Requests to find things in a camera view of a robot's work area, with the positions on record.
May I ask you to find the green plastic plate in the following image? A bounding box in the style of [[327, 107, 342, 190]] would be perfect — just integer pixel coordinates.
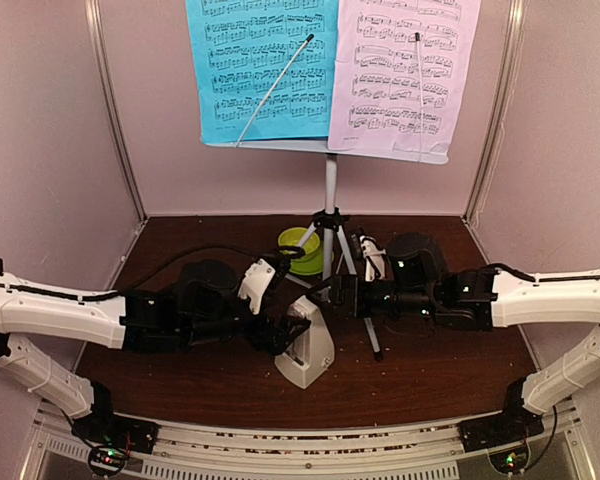
[[290, 247, 324, 276]]

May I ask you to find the white music stand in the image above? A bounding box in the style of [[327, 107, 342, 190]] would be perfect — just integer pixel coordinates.
[[199, 32, 454, 364]]

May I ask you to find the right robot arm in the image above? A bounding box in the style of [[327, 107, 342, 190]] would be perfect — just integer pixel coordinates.
[[314, 232, 600, 442]]

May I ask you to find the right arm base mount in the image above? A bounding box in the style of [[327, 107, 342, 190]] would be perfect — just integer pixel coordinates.
[[458, 413, 544, 477]]

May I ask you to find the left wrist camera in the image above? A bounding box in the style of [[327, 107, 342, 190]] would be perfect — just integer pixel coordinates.
[[237, 249, 291, 315]]

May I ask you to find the grey metronome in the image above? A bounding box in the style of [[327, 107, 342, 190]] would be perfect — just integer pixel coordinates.
[[274, 296, 335, 389]]

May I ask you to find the blue sheet music page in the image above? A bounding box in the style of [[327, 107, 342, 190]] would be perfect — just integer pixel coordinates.
[[185, 0, 339, 145]]

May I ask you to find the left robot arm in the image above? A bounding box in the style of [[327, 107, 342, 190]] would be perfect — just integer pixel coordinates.
[[0, 246, 311, 444]]

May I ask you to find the green plastic bowl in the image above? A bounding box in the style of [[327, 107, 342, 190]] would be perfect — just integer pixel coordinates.
[[278, 227, 321, 259]]

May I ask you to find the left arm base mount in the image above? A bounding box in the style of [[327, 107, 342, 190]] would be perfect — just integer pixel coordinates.
[[68, 415, 159, 478]]

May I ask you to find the purple sheet music page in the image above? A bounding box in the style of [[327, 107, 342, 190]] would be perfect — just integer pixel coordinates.
[[327, 0, 481, 165]]

